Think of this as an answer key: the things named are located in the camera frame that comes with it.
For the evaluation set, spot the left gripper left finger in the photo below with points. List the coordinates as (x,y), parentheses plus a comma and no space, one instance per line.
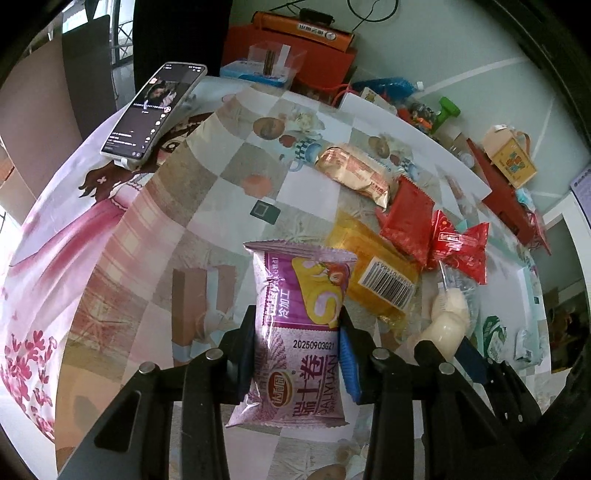
(131,438)

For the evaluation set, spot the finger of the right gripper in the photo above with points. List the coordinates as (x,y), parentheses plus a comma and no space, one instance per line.
(473,386)

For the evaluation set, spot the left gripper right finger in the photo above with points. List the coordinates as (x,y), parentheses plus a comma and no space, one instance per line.
(455,447)

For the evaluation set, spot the mint green snack packet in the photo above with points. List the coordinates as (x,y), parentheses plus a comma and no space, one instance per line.
(527,348)

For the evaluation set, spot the green white biscuit packet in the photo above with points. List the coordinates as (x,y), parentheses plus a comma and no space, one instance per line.
(494,339)

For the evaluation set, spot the large bagged white bun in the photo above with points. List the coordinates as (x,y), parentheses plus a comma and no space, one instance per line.
(457,294)

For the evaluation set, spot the red candy-wrap snack bag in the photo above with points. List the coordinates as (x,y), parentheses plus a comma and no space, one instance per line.
(465,252)

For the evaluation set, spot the yellow cake packet with barcode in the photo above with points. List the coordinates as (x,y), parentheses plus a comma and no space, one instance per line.
(383,281)

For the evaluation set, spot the pink swiss roll packet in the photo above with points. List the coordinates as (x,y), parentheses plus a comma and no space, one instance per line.
(300,289)

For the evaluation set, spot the red patterned packet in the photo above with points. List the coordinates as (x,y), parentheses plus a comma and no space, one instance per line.
(407,223)

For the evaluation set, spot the beige orange bread packet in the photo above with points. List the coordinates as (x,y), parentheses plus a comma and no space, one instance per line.
(355,169)

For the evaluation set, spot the small round white mochi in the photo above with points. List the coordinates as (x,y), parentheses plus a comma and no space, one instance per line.
(446,332)

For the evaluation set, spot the white teal-rimmed tray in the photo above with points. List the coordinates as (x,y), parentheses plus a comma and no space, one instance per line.
(509,294)

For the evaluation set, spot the white shelf desk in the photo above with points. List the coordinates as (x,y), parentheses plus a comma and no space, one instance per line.
(567,214)

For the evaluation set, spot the large red gift box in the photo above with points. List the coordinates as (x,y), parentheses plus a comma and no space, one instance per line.
(524,222)

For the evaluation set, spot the purple perforated organizer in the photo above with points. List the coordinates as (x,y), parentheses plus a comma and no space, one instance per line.
(581,189)

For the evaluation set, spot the wooden handbag gift box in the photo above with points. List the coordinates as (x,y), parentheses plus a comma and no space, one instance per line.
(510,151)

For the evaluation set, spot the green dumbbell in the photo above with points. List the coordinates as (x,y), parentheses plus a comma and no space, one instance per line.
(448,109)

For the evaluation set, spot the toy clutter pile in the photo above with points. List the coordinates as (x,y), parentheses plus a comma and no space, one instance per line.
(418,115)

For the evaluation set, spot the blue water bottle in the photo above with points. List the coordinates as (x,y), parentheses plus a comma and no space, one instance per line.
(392,89)

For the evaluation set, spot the smartphone on stand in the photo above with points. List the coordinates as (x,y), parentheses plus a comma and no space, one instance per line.
(136,132)

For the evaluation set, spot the brown chair back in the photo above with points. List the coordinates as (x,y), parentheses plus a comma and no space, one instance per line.
(54,99)

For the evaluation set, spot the red box stack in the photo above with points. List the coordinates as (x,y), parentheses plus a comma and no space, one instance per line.
(318,65)

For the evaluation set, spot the clear acrylic box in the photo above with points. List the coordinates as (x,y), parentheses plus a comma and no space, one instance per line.
(268,63)

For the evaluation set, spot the black cabinet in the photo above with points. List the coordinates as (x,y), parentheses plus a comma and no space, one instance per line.
(192,31)

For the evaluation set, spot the orange box on top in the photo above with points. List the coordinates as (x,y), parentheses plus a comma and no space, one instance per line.
(336,39)

